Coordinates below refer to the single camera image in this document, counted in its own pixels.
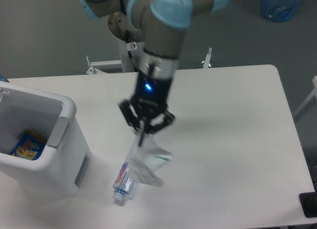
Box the clear plastic wrapper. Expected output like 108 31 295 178
127 132 173 187

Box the blue plastic bag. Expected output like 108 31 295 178
260 0 302 22

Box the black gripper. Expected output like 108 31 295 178
118 71 175 147

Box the blue object at left edge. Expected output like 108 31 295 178
0 75 9 83

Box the blue and yellow snack packet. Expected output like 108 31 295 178
9 130 47 161

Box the black device at table edge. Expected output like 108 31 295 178
299 192 317 218

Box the crushed clear plastic water bottle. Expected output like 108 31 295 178
112 141 137 206

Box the white pedestal base frame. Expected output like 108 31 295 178
85 47 213 75

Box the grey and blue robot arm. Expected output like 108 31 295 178
80 0 228 145

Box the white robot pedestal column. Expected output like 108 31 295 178
108 11 144 73

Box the white plastic trash can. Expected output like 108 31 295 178
0 82 92 195

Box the black cable on pedestal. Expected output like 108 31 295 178
125 30 138 72

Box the white frame at right edge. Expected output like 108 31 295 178
293 76 317 123

